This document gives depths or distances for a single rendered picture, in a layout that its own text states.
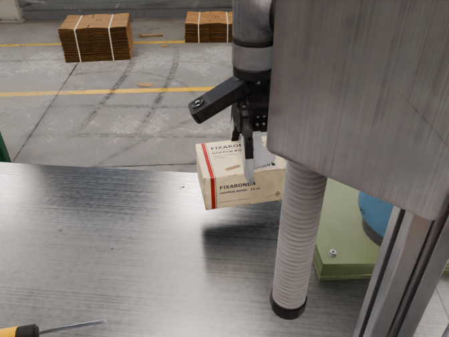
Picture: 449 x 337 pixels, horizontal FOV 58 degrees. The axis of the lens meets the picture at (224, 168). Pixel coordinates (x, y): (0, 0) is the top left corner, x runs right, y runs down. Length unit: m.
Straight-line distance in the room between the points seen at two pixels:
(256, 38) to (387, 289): 0.41
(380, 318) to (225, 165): 0.41
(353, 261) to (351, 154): 0.57
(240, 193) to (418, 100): 0.61
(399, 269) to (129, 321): 0.45
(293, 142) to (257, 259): 0.58
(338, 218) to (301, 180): 0.56
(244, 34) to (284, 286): 0.41
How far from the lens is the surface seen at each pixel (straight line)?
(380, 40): 0.17
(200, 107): 0.71
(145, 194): 0.94
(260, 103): 0.72
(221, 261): 0.78
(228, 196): 0.76
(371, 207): 0.61
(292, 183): 0.29
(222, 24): 4.60
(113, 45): 4.24
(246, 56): 0.67
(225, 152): 0.80
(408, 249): 0.41
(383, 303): 0.46
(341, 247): 0.78
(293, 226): 0.32
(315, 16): 0.18
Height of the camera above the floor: 1.41
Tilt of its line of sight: 35 degrees down
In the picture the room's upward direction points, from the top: straight up
